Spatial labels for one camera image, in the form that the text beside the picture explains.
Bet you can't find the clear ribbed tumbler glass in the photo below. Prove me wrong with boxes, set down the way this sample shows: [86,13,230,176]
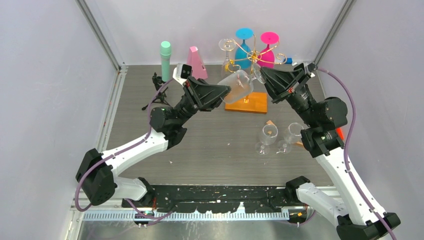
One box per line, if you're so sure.
[218,63,266,104]

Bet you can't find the black mini tripod stand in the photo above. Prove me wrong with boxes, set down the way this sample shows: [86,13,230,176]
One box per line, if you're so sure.
[152,72,170,106]

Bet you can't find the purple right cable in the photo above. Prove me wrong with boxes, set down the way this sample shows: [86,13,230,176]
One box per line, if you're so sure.
[314,67,398,240]

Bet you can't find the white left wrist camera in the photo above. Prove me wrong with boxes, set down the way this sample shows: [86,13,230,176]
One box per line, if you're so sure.
[172,63,193,86]

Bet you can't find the red block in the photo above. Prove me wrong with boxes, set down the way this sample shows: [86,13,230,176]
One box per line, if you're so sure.
[336,127,345,140]

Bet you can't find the small wooden arch block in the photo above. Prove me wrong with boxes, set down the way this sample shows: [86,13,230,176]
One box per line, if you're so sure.
[294,141,304,148]

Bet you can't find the clear wine glass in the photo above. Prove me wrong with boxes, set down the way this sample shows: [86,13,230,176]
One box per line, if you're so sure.
[255,124,279,155]
[277,122,304,154]

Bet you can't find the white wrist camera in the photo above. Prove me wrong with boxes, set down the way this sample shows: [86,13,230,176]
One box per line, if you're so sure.
[172,63,193,86]
[304,62,318,78]

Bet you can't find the blue wine glass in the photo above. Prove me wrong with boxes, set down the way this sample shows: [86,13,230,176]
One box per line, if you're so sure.
[234,27,254,70]

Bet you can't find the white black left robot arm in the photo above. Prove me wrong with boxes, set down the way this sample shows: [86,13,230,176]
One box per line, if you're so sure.
[74,76,231,212]

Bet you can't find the mint green microphone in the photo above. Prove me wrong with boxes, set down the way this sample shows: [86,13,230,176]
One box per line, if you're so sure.
[160,41,172,82]

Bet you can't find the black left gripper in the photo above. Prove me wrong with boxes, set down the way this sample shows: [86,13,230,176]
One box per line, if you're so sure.
[174,76,231,128]

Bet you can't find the pink metronome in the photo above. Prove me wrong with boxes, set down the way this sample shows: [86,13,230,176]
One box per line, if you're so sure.
[186,46,208,80]

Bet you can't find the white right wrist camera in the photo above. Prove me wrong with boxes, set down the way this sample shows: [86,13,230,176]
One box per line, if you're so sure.
[304,62,318,78]

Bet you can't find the gold wire wine glass rack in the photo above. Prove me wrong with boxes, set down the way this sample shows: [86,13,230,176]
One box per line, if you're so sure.
[219,31,288,114]

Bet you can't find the clear flute glass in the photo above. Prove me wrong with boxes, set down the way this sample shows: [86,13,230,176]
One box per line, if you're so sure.
[218,38,238,78]

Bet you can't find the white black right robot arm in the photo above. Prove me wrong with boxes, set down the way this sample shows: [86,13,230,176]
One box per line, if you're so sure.
[254,63,401,240]

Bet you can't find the pink wine glass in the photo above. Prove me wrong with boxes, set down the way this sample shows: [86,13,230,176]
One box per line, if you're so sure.
[257,31,280,68]

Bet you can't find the black base bar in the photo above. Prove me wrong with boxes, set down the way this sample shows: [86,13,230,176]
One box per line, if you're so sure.
[141,185,306,214]

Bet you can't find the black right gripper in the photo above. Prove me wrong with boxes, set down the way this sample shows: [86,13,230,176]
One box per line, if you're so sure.
[257,67,319,127]

